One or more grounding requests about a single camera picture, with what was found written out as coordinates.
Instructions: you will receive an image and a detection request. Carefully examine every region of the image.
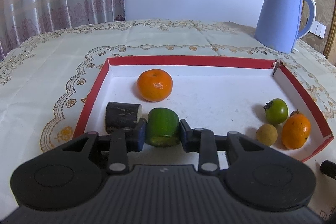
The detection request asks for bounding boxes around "dark sugarcane piece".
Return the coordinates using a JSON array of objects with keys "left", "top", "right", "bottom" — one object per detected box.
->
[{"left": 105, "top": 102, "right": 142, "bottom": 134}]

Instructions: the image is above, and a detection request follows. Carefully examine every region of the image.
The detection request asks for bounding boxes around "brown longan fruit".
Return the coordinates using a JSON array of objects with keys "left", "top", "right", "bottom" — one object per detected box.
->
[{"left": 256, "top": 124, "right": 278, "bottom": 147}]

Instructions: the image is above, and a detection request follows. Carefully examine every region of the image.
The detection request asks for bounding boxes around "large orange tangerine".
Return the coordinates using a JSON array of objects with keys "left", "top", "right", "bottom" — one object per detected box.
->
[{"left": 137, "top": 69, "right": 173, "bottom": 102}]

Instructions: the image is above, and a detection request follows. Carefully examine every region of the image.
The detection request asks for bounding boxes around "red shallow cardboard box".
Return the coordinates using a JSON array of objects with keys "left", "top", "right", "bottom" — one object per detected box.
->
[{"left": 74, "top": 56, "right": 334, "bottom": 161}]

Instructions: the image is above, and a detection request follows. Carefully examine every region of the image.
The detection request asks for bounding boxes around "small orange tangerine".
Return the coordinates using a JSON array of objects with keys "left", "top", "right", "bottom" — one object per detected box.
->
[{"left": 281, "top": 111, "right": 311, "bottom": 150}]

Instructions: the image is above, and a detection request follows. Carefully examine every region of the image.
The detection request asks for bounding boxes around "white wall switch panel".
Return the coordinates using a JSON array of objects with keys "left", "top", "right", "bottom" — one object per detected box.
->
[{"left": 309, "top": 20, "right": 326, "bottom": 39}]

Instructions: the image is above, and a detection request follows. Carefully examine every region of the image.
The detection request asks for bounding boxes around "cream floral tablecloth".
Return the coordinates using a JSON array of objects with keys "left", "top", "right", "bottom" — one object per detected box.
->
[{"left": 1, "top": 19, "right": 335, "bottom": 218}]

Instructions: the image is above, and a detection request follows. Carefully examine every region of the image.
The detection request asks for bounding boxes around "green tomato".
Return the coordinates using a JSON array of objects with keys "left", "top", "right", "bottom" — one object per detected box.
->
[{"left": 263, "top": 98, "right": 288, "bottom": 125}]

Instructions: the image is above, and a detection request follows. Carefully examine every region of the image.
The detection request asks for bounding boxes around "green cucumber piece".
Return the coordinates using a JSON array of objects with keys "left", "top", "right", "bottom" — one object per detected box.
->
[{"left": 146, "top": 107, "right": 180, "bottom": 147}]

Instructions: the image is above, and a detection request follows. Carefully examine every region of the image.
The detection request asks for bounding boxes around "blue electric kettle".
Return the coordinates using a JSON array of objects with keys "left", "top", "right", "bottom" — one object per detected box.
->
[{"left": 255, "top": 0, "right": 316, "bottom": 53}]

